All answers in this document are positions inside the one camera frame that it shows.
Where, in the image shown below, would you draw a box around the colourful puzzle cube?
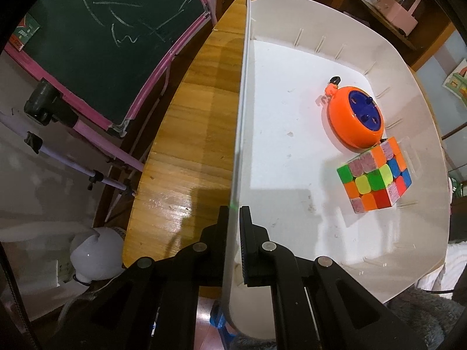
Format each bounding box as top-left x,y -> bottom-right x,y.
336,136 -> 413,214

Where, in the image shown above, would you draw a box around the black easel knob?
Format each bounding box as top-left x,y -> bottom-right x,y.
24,80 -> 79,126

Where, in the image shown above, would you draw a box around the grey fuzzy rug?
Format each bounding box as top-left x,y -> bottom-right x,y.
387,284 -> 466,350

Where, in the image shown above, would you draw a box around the orange round case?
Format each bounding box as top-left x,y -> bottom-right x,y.
317,82 -> 385,153

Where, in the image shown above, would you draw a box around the pink basket with handle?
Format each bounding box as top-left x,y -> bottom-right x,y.
376,0 -> 422,37

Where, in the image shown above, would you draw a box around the small red green box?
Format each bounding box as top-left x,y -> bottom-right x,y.
9,13 -> 41,52

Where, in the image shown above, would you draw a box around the white round lamp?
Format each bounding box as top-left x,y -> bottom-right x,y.
69,226 -> 126,287

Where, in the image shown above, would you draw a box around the brown wooden shelf cabinet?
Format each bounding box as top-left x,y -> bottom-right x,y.
328,0 -> 456,70

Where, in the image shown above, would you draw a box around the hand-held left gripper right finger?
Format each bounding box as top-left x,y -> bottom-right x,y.
239,206 -> 427,350

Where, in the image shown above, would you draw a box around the blue plastic object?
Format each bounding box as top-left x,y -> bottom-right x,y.
210,302 -> 234,340

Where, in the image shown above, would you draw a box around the white plastic storage bin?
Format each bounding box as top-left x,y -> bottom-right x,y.
221,0 -> 453,341

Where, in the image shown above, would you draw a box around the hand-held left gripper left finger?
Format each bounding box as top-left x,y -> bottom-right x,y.
47,206 -> 230,350

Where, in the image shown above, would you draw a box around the small shelf-print wall poster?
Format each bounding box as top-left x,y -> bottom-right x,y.
442,58 -> 467,99

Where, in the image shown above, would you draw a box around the white pink easel legs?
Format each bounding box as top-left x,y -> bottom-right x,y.
0,111 -> 144,195

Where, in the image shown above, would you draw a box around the green chalkboard with pink frame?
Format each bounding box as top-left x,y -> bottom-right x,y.
4,0 -> 216,137

